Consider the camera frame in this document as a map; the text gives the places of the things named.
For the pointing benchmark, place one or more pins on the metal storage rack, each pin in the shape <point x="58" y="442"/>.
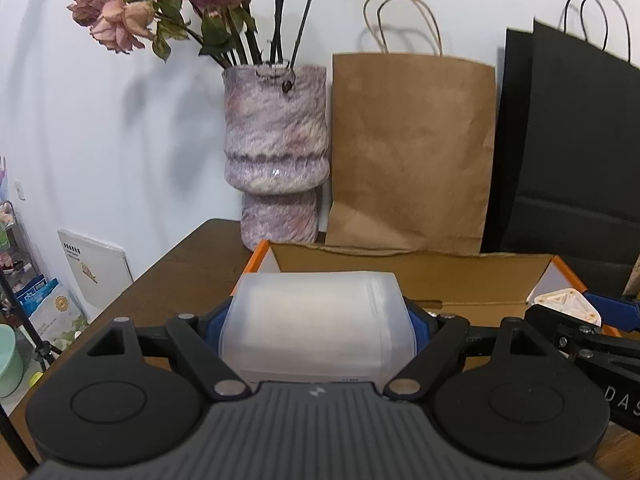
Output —
<point x="7" y="240"/>

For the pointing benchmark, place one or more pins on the pale green bucket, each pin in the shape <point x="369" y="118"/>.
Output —
<point x="9" y="360"/>

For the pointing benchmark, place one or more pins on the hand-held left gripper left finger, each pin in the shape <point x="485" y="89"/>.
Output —
<point x="197" y="355"/>

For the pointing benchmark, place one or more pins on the white flat board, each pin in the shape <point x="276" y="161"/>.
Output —
<point x="95" y="270"/>

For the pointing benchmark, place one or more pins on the brown paper bag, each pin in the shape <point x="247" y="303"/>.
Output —
<point x="405" y="160"/>

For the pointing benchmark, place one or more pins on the black light stand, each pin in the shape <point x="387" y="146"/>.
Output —
<point x="15" y="440"/>

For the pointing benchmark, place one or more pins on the mottled purple ceramic vase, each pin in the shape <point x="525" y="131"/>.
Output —
<point x="277" y="150"/>

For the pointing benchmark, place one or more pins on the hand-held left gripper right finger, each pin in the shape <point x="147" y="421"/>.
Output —
<point x="440" y="352"/>

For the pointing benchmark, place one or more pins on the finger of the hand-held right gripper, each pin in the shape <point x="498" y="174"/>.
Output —
<point x="612" y="310"/>
<point x="590" y="342"/>

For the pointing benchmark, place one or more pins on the translucent white plastic box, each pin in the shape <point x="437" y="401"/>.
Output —
<point x="315" y="322"/>

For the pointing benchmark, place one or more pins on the red cardboard box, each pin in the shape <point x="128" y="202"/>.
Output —
<point x="470" y="277"/>

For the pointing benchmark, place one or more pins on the black paper bag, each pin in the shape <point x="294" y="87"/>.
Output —
<point x="575" y="160"/>

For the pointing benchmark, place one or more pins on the small yellow object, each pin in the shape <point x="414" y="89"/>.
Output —
<point x="35" y="379"/>

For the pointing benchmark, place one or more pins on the blue and white packet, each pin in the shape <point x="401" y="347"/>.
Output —
<point x="35" y="292"/>

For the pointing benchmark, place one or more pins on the cream hexagonal small box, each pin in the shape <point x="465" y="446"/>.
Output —
<point x="567" y="306"/>

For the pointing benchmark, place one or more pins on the white and green packet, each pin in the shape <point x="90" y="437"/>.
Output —
<point x="55" y="315"/>

